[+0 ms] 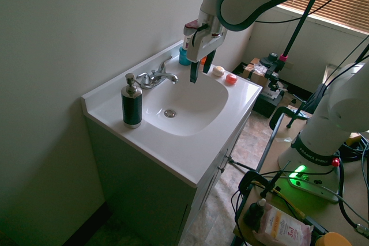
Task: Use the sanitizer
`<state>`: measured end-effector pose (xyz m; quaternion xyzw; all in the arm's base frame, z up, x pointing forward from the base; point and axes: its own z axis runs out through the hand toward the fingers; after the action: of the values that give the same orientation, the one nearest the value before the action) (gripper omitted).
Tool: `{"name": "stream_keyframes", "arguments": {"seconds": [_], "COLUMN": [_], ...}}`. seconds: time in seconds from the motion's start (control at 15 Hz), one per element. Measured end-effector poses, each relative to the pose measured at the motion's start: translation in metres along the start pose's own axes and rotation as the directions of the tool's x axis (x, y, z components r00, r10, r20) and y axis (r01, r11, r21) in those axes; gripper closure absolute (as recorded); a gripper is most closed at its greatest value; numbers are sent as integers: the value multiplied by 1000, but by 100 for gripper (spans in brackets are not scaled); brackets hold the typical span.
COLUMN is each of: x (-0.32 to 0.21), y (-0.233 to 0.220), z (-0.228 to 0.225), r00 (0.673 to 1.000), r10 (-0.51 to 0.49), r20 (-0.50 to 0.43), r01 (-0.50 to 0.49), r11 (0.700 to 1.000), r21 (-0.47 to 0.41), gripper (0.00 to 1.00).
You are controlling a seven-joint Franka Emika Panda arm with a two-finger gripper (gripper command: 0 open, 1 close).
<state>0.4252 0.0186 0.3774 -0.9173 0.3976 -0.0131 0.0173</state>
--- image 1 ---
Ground pink wipes packet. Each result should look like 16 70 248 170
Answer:
252 203 315 246

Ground black camera stand pole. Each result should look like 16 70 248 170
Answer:
281 0 324 56

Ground cardboard box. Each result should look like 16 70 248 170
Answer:
241 57 271 86

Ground chrome sink faucet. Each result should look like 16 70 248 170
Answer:
135 55 180 90

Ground white vanity cabinet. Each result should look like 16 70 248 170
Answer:
83 112 252 246

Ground red wrist camera mount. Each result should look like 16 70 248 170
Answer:
183 19 209 37

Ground black chrome pump dispenser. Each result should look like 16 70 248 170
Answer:
121 73 144 130

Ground wooden window blinds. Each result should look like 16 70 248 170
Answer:
276 0 369 35

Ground white sink countertop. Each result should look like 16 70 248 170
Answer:
81 40 264 188

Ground yellow round object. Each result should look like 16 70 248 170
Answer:
315 231 353 246

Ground black floor case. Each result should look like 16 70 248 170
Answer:
253 89 285 119

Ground teal plastic cup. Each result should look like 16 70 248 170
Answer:
178 46 192 66

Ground black C-clamp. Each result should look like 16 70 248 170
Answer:
269 105 311 132

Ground black table clamp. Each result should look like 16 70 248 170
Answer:
238 161 291 198

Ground dark dropper bottle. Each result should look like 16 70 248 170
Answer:
242 198 268 227

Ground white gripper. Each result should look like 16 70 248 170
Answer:
185 28 227 84

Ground yellow cable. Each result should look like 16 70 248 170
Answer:
253 181 306 219

